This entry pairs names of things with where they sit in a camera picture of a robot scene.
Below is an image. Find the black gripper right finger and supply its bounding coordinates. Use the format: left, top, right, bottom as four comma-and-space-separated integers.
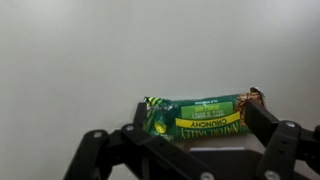
244, 98, 320, 180

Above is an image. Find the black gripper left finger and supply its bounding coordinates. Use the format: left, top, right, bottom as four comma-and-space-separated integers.
63, 101, 216, 180

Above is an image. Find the green granola bar packet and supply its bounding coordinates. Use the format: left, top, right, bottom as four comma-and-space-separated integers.
142, 87, 271, 142

